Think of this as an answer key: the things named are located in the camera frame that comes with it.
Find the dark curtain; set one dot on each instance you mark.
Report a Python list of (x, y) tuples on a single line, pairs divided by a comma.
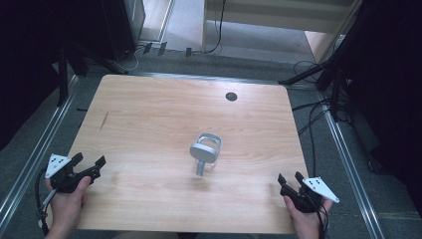
[(30, 66), (391, 83)]

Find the person's right hand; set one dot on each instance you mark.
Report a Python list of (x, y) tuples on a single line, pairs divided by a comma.
[(307, 224)]

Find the black cabinet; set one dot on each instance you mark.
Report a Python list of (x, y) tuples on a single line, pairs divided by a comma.
[(122, 26)]

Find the black tripod stand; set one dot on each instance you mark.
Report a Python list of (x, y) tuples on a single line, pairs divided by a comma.
[(305, 74)]

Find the clear cup with grey lid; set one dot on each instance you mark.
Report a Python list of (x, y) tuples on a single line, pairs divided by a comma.
[(203, 153)]

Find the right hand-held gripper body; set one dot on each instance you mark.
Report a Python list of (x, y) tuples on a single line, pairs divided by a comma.
[(318, 189)]

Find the person's left hand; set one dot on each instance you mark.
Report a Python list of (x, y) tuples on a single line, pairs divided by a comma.
[(66, 209)]

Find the black slanted stand leg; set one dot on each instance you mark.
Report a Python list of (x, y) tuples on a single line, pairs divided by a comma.
[(107, 64)]

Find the aluminium floor rail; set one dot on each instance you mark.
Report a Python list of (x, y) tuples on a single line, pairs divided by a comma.
[(37, 156), (199, 77), (348, 166)]

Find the black upright stand post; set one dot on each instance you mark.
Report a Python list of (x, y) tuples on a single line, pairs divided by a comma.
[(62, 79)]

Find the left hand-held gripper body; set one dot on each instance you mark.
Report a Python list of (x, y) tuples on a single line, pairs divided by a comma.
[(58, 162)]

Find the white furniture frame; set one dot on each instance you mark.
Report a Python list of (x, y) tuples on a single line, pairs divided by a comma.
[(265, 10)]

